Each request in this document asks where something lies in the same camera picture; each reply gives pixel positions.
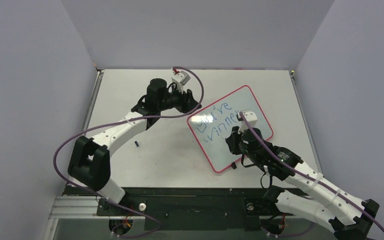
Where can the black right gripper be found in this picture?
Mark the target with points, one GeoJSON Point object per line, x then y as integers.
{"type": "Point", "coordinates": [238, 140]}

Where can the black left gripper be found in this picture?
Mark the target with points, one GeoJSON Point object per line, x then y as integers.
{"type": "Point", "coordinates": [186, 105]}

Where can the pink framed whiteboard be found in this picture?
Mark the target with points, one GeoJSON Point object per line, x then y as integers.
{"type": "Point", "coordinates": [212, 124]}

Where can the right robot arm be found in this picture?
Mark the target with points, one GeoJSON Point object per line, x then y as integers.
{"type": "Point", "coordinates": [346, 216]}

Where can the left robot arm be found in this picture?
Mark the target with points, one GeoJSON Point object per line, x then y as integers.
{"type": "Point", "coordinates": [90, 160]}

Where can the black whiteboard clip left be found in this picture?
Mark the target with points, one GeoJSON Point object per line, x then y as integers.
{"type": "Point", "coordinates": [233, 165]}

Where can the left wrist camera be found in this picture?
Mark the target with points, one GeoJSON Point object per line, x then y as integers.
{"type": "Point", "coordinates": [180, 79]}

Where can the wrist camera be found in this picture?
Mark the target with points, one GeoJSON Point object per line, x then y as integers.
{"type": "Point", "coordinates": [247, 119]}
{"type": "Point", "coordinates": [180, 79]}

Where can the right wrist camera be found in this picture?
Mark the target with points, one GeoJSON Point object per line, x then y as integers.
{"type": "Point", "coordinates": [247, 119]}

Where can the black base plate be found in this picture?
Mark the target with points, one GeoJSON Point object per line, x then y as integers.
{"type": "Point", "coordinates": [191, 209]}

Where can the aluminium frame rail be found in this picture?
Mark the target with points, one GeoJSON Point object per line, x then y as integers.
{"type": "Point", "coordinates": [78, 208]}

